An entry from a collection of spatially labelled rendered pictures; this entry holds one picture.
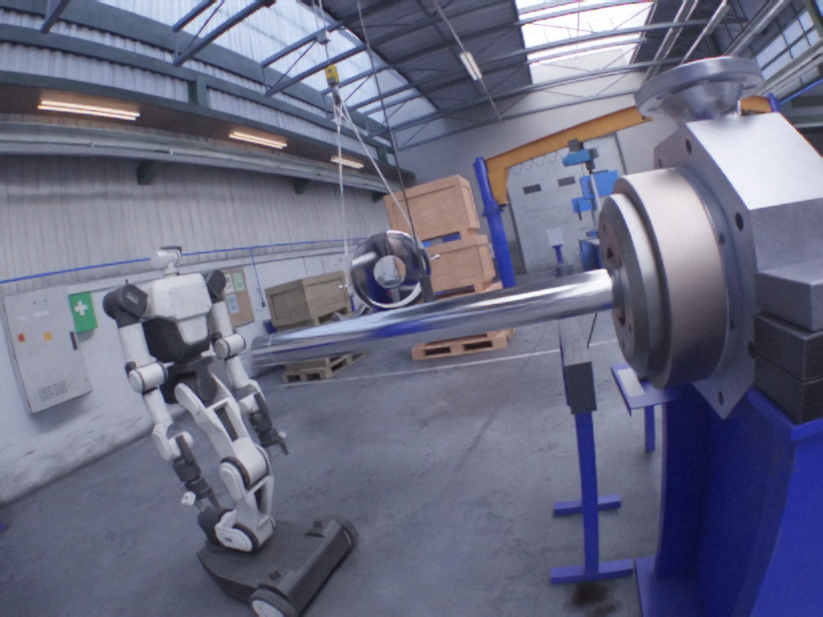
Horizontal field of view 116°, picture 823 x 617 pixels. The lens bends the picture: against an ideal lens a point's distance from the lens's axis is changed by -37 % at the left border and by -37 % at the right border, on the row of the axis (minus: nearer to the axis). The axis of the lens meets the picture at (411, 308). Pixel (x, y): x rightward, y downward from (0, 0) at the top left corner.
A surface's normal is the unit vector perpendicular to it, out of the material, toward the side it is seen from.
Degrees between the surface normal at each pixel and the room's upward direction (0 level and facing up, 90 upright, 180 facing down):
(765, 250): 90
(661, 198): 44
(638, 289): 86
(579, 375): 90
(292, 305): 90
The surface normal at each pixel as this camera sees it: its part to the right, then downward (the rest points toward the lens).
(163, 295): 0.40, -0.08
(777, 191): -0.38, -0.56
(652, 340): -0.20, 0.55
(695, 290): -0.32, 0.16
